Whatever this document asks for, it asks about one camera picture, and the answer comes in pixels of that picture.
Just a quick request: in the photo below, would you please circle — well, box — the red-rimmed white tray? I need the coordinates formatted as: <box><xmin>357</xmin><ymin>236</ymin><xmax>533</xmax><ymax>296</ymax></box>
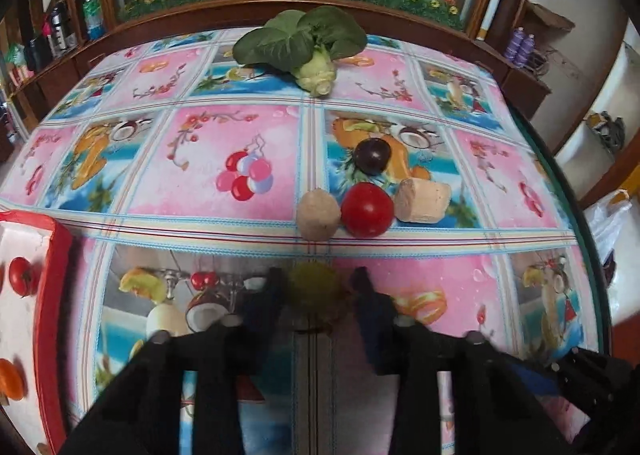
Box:
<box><xmin>1</xmin><ymin>210</ymin><xmax>73</xmax><ymax>454</ymax></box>

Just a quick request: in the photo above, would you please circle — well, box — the round beige sponge ball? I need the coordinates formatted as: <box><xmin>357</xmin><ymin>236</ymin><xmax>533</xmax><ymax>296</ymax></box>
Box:
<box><xmin>296</xmin><ymin>189</ymin><xmax>341</xmax><ymax>241</ymax></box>

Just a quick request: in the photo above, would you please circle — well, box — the green bok choy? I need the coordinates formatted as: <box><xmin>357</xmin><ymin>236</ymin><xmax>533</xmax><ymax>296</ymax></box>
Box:
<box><xmin>232</xmin><ymin>6</ymin><xmax>368</xmax><ymax>98</ymax></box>

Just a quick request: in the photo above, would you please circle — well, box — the dark purple plum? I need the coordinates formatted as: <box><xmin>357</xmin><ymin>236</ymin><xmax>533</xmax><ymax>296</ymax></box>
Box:
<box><xmin>352</xmin><ymin>138</ymin><xmax>392</xmax><ymax>176</ymax></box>

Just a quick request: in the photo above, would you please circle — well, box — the green plastic bottle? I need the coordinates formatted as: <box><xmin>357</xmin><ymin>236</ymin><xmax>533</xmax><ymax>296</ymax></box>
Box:
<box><xmin>82</xmin><ymin>0</ymin><xmax>105</xmax><ymax>40</ymax></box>

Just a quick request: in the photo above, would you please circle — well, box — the purple bottle left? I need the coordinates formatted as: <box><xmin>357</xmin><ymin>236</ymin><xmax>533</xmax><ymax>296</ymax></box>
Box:
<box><xmin>503</xmin><ymin>27</ymin><xmax>525</xmax><ymax>62</ymax></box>

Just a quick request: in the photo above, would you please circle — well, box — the purple bottle right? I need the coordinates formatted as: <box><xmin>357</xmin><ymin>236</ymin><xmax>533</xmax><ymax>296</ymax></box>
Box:
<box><xmin>513</xmin><ymin>34</ymin><xmax>535</xmax><ymax>68</ymax></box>

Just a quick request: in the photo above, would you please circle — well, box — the red tomato on table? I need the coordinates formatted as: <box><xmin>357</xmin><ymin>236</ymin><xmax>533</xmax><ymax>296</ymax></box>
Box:
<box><xmin>341</xmin><ymin>182</ymin><xmax>394</xmax><ymax>238</ymax></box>

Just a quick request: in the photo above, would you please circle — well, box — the beige wedge sponge block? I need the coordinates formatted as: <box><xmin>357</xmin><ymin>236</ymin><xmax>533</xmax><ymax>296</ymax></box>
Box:
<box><xmin>394</xmin><ymin>178</ymin><xmax>451</xmax><ymax>224</ymax></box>

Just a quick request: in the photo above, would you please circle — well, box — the colourful fruit-print tablecloth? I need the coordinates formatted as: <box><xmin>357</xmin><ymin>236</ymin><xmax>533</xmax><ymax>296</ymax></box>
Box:
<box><xmin>1</xmin><ymin>30</ymin><xmax>603</xmax><ymax>454</ymax></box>

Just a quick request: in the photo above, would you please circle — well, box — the purple bottle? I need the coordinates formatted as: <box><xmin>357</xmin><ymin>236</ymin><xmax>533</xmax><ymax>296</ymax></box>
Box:
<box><xmin>503</xmin><ymin>27</ymin><xmax>525</xmax><ymax>62</ymax></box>
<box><xmin>513</xmin><ymin>34</ymin><xmax>535</xmax><ymax>68</ymax></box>

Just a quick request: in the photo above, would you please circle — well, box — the small orange in tray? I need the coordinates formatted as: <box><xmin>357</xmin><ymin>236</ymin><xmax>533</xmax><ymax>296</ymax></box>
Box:
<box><xmin>0</xmin><ymin>359</ymin><xmax>25</xmax><ymax>401</ymax></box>

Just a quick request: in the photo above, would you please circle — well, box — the red tomato in tray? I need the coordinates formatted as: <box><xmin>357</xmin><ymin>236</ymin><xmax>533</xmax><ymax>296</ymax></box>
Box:
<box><xmin>9</xmin><ymin>257</ymin><xmax>38</xmax><ymax>297</ymax></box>

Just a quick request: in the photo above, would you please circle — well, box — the green grape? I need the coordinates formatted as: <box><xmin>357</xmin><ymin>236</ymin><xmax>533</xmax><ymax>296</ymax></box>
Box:
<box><xmin>288</xmin><ymin>261</ymin><xmax>352</xmax><ymax>333</ymax></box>

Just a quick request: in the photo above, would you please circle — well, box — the white plastic bag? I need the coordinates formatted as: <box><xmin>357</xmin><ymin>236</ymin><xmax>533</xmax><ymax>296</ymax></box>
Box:
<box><xmin>584</xmin><ymin>189</ymin><xmax>632</xmax><ymax>264</ymax></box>

